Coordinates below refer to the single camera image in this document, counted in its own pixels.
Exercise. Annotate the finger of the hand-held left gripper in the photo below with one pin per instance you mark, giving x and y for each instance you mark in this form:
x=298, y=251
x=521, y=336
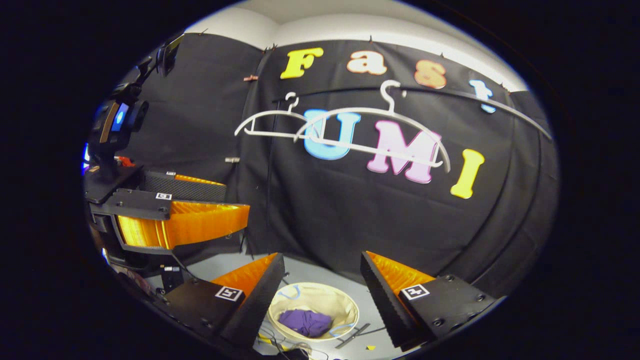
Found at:
x=135, y=202
x=185, y=192

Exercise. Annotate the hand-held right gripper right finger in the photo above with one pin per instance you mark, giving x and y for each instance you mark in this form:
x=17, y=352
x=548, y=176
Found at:
x=385, y=305

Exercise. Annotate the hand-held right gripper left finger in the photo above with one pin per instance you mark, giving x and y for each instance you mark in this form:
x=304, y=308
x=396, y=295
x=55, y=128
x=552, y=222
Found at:
x=257, y=305

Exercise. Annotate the purple knit jacket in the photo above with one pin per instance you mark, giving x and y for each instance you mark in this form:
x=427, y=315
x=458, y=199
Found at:
x=305, y=322

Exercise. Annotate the cream round laundry hamper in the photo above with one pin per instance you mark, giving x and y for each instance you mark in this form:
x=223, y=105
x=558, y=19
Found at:
x=320, y=300

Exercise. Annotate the white plastic hanger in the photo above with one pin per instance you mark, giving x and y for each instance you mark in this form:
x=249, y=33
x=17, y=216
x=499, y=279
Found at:
x=392, y=107
x=290, y=111

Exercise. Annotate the thin black floor bar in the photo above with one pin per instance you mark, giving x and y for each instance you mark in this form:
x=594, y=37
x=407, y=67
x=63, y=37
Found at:
x=352, y=336

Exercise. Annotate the black backdrop cloth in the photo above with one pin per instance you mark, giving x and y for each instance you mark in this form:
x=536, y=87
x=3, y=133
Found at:
x=350, y=215

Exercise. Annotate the black clothes rail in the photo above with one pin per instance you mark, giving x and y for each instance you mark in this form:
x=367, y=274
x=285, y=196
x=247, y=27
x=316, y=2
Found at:
x=455, y=92

